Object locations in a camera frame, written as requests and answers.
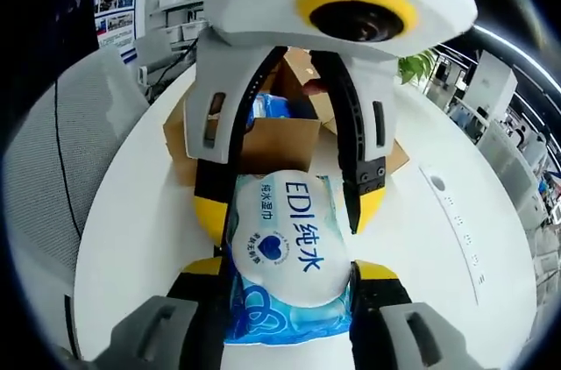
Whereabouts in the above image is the green potted plant white pot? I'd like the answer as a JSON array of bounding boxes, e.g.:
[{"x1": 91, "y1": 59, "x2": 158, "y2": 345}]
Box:
[{"x1": 397, "y1": 48, "x2": 439, "y2": 86}]

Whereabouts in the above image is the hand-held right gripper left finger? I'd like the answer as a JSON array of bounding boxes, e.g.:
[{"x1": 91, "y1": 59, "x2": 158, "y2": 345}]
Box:
[{"x1": 109, "y1": 255, "x2": 233, "y2": 370}]

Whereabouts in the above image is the grey metal storage shelf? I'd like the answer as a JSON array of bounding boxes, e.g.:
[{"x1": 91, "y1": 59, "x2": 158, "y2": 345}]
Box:
[{"x1": 148, "y1": 0, "x2": 207, "y2": 65}]

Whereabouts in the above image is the white table socket panel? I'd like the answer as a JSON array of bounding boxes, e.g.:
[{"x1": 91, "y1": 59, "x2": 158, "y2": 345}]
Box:
[{"x1": 418, "y1": 163, "x2": 488, "y2": 288}]

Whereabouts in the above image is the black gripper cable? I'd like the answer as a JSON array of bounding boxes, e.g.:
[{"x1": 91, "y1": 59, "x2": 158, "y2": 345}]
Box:
[{"x1": 52, "y1": 78, "x2": 85, "y2": 240}]

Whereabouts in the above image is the white mesh office chair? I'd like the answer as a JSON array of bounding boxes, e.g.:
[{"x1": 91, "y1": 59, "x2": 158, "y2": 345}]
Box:
[{"x1": 0, "y1": 47, "x2": 153, "y2": 358}]

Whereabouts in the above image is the blue soft tissue pack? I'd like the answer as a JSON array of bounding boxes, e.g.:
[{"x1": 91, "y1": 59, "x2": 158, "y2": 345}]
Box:
[{"x1": 248, "y1": 91, "x2": 294, "y2": 122}]

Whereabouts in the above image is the person's left hand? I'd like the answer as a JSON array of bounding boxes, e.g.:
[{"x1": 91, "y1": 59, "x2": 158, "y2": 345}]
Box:
[{"x1": 303, "y1": 78, "x2": 328, "y2": 97}]

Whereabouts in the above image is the wet wipes pack white lid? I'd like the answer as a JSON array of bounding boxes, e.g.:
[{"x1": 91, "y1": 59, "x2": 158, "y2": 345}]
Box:
[{"x1": 223, "y1": 170, "x2": 354, "y2": 347}]

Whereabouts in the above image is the brown cardboard shoe box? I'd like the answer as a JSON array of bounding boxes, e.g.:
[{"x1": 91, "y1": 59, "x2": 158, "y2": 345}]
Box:
[{"x1": 162, "y1": 47, "x2": 411, "y2": 187}]

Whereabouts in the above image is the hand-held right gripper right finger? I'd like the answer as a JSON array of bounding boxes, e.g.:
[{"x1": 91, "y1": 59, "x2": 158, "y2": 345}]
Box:
[{"x1": 348, "y1": 259, "x2": 487, "y2": 370}]

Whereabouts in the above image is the blue framed wall poster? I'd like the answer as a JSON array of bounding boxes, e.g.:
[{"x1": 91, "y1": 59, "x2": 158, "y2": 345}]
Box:
[{"x1": 94, "y1": 0, "x2": 139, "y2": 67}]

